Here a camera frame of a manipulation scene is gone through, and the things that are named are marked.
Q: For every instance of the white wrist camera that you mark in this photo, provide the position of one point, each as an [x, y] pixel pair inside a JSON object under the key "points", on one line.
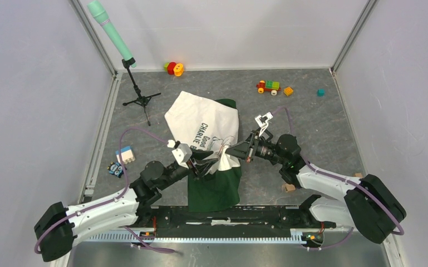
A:
{"points": [[181, 152], [263, 122]]}

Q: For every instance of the orange toy brick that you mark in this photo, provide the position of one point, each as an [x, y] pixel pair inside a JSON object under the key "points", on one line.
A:
{"points": [[288, 91]]}

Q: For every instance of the blue and white toy brick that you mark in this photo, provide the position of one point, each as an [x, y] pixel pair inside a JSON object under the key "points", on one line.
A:
{"points": [[125, 155]]}

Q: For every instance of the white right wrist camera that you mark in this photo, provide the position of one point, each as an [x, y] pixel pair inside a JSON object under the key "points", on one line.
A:
{"points": [[263, 122]]}

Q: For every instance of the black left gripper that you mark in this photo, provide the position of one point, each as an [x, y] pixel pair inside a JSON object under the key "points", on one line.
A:
{"points": [[201, 166]]}

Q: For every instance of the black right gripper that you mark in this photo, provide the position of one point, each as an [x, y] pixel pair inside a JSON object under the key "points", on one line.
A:
{"points": [[241, 149]]}

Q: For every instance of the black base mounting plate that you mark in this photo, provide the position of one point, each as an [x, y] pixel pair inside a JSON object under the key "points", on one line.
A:
{"points": [[235, 222]]}

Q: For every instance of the blue owl badge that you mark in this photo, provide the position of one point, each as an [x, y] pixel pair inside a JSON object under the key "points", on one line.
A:
{"points": [[115, 169]]}

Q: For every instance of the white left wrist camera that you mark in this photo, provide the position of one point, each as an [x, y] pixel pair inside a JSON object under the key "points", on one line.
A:
{"points": [[181, 152]]}

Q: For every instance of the mint green microphone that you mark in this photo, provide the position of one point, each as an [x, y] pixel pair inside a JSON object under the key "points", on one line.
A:
{"points": [[100, 15]]}

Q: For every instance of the colourful toy brick train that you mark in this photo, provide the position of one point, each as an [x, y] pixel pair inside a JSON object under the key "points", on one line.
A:
{"points": [[273, 87]]}

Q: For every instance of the black tripod stand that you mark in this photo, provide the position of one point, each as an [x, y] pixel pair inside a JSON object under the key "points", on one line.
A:
{"points": [[141, 100]]}

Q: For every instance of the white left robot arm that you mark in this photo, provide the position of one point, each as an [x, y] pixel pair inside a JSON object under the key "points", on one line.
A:
{"points": [[61, 228]]}

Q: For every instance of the teal small cube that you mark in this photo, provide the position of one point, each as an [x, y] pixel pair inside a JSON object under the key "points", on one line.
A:
{"points": [[320, 92]]}

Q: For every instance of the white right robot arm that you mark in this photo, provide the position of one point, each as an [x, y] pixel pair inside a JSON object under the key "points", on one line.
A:
{"points": [[365, 204]]}

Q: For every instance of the red orange stacking rings toy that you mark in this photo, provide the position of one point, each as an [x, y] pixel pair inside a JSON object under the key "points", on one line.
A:
{"points": [[174, 68]]}

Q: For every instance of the white and green t-shirt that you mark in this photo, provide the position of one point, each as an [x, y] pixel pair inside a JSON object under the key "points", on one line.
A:
{"points": [[212, 126]]}

